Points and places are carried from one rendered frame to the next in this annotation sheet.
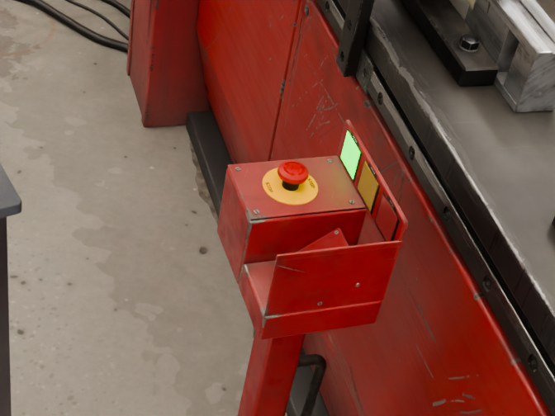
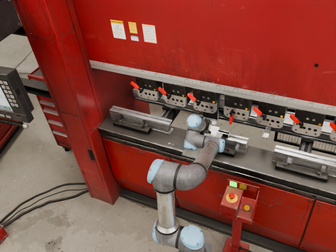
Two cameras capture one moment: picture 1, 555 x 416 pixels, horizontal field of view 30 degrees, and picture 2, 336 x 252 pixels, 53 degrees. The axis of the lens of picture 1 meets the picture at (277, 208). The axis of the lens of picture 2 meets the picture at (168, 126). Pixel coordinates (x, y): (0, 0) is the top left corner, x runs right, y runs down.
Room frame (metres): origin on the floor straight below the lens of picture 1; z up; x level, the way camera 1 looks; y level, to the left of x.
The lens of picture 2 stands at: (0.21, 0.99, 2.54)
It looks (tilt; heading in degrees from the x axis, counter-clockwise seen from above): 42 degrees down; 324
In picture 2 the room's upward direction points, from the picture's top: 7 degrees counter-clockwise
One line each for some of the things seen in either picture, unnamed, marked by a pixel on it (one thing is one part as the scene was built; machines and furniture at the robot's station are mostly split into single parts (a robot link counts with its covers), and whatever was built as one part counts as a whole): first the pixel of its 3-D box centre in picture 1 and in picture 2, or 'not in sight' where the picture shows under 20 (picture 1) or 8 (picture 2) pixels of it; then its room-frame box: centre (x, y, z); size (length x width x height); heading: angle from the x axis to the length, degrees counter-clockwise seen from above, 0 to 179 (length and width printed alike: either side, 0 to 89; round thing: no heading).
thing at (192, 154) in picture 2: not in sight; (202, 144); (1.32, -0.07, 1.00); 0.26 x 0.18 x 0.01; 114
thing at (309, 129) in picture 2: not in sight; (308, 118); (0.86, -0.44, 1.26); 0.15 x 0.09 x 0.17; 24
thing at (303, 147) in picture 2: not in sight; (309, 133); (0.99, -0.79, 0.81); 0.64 x 0.08 x 0.14; 114
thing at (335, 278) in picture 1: (305, 227); (239, 201); (0.98, -0.04, 0.75); 0.20 x 0.16 x 0.18; 26
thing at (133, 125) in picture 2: not in sight; (131, 126); (1.91, 0.10, 0.89); 0.30 x 0.05 x 0.03; 24
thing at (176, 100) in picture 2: not in sight; (177, 91); (1.59, -0.11, 1.26); 0.15 x 0.09 x 0.17; 24
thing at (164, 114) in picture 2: not in sight; (175, 103); (1.95, -0.37, 0.81); 0.64 x 0.08 x 0.14; 114
